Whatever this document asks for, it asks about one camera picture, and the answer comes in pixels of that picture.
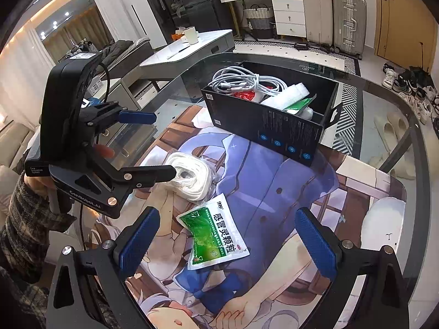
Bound bagged cream rope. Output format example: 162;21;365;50
162;151;214;202

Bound small green medicine sachet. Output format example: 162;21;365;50
177;194;249;270

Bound red balloon packet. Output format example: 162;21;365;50
232;91;262;103

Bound white plush toy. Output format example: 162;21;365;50
298;107;314;120

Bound large green medicine bag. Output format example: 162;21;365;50
284;97;314;115

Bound person's left hand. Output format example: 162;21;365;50
24;143;116;199

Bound grey side cabinet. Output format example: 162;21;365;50
87;75;162;111

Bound grey sofa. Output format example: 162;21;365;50
102;37;154;79

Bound grey white coffee table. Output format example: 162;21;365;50
138;29;235;82

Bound anime print desk mat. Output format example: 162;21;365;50
90;106;406;328

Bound white cup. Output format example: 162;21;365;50
184;27;199;45

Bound black refrigerator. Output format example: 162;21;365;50
147;0;234;43

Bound beige slippers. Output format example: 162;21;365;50
369;112;415;180

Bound black cardboard storage box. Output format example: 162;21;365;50
202;62;342;166

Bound woven laundry basket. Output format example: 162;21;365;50
243;4;275;39

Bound pile of shoes on floor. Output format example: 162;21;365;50
382;63;438;125

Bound beige suitcase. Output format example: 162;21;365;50
303;0;333;46

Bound wooden door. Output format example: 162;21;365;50
374;0;438;72

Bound silver aluminium suitcase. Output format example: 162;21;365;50
333;0;367;59

